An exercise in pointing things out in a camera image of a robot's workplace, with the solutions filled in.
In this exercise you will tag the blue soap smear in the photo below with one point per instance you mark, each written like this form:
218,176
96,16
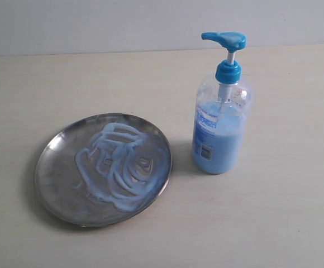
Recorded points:
123,166

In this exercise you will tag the blue pump lotion bottle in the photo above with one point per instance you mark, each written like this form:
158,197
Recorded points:
223,102

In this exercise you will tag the round steel plate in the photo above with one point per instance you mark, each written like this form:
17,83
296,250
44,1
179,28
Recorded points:
59,185

